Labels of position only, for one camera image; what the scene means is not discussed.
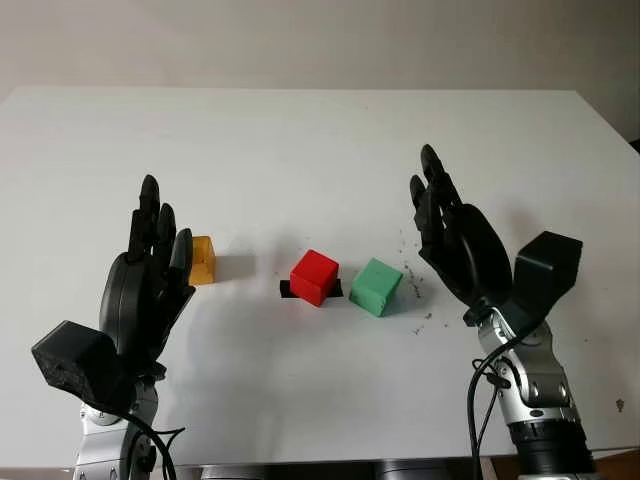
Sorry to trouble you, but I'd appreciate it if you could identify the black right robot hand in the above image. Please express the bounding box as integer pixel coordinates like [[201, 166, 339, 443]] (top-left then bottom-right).
[[409, 144, 515, 327]]

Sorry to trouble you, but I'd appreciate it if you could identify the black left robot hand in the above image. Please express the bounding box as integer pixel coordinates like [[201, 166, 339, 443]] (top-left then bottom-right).
[[98, 173, 197, 377]]

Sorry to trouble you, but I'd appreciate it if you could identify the yellow wooden block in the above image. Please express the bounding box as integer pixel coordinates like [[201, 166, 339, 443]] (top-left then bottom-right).
[[188, 235, 218, 287]]

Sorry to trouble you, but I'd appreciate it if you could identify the green wooden block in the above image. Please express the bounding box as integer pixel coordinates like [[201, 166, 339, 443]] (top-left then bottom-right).
[[348, 257, 404, 319]]

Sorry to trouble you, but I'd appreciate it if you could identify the red wooden block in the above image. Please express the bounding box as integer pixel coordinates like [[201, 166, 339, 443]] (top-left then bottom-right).
[[290, 249, 340, 307]]

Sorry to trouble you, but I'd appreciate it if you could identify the black tape strip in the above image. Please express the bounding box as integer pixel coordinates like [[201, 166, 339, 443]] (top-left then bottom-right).
[[279, 277, 344, 300]]

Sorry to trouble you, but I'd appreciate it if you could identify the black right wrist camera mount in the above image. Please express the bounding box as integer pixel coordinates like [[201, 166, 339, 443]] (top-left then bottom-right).
[[509, 230, 584, 335]]

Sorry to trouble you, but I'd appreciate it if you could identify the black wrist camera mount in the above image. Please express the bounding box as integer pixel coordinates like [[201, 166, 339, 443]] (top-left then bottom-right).
[[30, 319, 132, 409], [509, 230, 584, 335]]

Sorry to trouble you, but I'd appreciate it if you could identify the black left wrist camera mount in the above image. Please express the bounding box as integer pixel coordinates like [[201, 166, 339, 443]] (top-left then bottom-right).
[[30, 319, 132, 409]]

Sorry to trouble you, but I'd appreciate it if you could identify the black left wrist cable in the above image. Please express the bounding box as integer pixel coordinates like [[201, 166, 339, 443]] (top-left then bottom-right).
[[107, 405, 186, 480]]

